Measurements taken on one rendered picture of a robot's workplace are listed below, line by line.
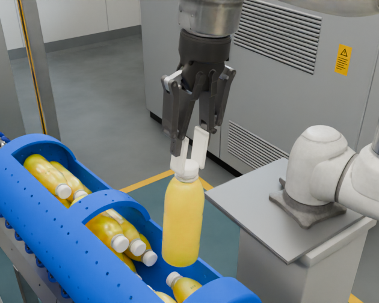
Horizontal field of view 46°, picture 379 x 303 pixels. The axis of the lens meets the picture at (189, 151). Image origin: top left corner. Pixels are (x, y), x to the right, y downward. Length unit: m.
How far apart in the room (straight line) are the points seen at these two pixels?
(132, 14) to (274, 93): 3.99
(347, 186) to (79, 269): 0.74
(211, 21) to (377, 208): 0.82
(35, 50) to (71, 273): 1.17
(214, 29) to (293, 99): 2.04
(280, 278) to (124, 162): 2.26
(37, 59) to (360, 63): 1.48
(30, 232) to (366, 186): 0.88
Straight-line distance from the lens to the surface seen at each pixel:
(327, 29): 2.39
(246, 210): 1.42
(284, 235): 1.36
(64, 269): 1.11
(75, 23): 6.09
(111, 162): 3.56
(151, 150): 3.67
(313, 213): 1.41
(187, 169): 0.73
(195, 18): 0.61
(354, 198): 1.30
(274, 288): 1.56
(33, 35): 2.00
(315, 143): 1.30
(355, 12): 0.53
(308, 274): 1.41
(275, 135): 2.82
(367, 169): 1.24
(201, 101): 0.71
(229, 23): 0.62
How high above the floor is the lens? 1.91
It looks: 32 degrees down
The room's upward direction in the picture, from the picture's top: straight up
